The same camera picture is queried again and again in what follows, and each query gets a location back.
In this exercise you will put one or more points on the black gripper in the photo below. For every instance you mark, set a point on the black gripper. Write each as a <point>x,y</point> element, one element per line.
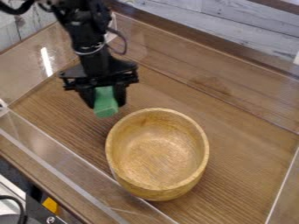
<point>98,71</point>

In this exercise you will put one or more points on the green rectangular block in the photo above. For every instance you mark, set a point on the green rectangular block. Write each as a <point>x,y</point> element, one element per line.
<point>106,102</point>

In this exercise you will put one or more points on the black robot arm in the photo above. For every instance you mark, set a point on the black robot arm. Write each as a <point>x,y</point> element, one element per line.
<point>84,19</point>

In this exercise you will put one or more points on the brown wooden bowl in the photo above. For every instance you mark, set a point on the brown wooden bowl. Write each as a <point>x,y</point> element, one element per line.
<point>158,153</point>

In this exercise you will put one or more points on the yellow and black device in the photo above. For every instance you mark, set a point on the yellow and black device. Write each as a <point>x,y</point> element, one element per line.
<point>40,213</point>

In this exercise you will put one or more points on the clear acrylic tray wall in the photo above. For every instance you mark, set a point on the clear acrylic tray wall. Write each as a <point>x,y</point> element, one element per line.
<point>90,194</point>

